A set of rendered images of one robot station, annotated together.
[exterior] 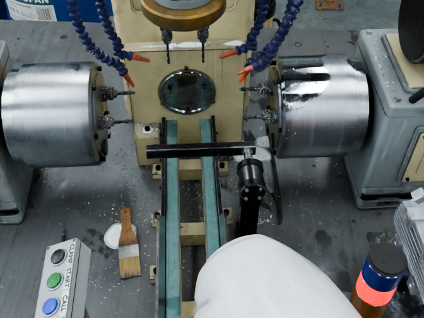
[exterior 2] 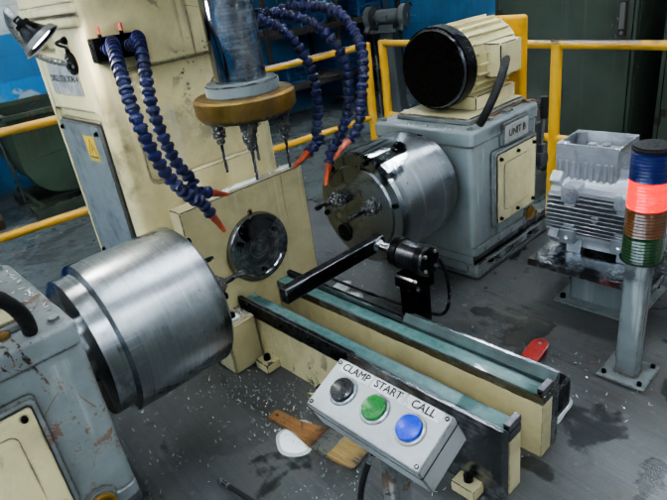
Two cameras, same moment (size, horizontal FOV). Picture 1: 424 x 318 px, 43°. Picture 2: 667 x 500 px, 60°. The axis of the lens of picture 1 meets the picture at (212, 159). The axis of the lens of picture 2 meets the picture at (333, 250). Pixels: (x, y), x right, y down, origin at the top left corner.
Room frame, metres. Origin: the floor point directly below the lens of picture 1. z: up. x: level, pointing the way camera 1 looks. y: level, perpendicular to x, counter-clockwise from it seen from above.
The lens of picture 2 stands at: (0.11, 0.59, 1.51)
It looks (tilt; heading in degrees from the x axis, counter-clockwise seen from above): 26 degrees down; 323
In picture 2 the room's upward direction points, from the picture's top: 8 degrees counter-clockwise
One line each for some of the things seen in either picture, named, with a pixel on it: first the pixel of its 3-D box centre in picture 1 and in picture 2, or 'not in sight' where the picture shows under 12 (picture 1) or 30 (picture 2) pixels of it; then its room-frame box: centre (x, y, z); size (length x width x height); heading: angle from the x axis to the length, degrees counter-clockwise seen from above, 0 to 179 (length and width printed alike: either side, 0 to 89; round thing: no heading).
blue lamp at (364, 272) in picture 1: (383, 268); (652, 164); (0.45, -0.27, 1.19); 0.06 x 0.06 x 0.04
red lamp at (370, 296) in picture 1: (376, 282); (648, 192); (0.45, -0.27, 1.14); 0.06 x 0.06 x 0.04
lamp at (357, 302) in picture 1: (371, 296); (645, 219); (0.45, -0.27, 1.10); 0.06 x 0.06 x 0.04
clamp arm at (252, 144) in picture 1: (200, 150); (335, 266); (0.86, 0.03, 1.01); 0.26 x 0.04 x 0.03; 93
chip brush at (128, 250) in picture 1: (127, 241); (315, 436); (0.75, 0.21, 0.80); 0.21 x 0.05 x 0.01; 10
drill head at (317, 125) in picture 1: (323, 106); (396, 190); (0.99, -0.27, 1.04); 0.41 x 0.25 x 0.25; 93
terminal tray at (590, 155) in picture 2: not in sight; (597, 156); (0.64, -0.49, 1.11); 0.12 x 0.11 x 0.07; 5
